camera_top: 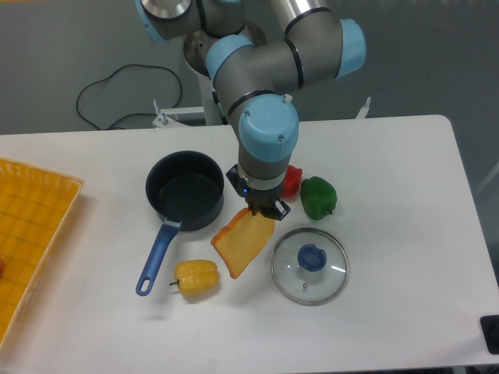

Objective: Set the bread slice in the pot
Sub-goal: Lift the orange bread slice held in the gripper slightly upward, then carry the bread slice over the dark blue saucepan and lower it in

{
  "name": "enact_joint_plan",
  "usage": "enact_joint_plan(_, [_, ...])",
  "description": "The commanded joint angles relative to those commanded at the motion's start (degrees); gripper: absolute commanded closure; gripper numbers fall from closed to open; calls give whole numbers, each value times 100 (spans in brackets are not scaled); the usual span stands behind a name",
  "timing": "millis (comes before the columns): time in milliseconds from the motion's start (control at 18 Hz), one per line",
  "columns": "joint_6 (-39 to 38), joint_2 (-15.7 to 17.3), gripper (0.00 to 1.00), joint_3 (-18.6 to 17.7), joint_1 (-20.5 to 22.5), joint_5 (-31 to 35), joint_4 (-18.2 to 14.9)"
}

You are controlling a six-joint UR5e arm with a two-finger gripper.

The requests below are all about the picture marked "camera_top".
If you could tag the dark pot with blue handle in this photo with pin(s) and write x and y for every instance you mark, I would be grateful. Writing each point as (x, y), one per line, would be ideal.
(185, 189)

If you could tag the yellow toy bell pepper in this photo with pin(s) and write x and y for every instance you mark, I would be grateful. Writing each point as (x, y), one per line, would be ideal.
(196, 276)

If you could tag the black device at table edge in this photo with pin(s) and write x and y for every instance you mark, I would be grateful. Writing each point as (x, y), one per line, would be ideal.
(490, 328)

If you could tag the glass lid with blue knob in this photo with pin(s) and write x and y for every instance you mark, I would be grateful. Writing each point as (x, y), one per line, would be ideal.
(309, 266)

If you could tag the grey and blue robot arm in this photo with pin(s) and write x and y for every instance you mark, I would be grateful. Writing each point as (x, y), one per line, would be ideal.
(251, 81)

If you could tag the yellow plastic basket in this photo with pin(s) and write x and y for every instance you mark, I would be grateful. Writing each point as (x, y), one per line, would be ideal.
(35, 205)

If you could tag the orange toy bread slice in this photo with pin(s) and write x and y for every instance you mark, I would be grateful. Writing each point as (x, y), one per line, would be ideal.
(240, 241)

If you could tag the green toy bell pepper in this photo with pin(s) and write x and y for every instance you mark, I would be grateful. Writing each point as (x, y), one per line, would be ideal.
(318, 197)

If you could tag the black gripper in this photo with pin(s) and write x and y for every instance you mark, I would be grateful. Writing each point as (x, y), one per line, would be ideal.
(261, 196)

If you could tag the red toy bell pepper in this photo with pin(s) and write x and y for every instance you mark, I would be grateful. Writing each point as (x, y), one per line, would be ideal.
(292, 182)

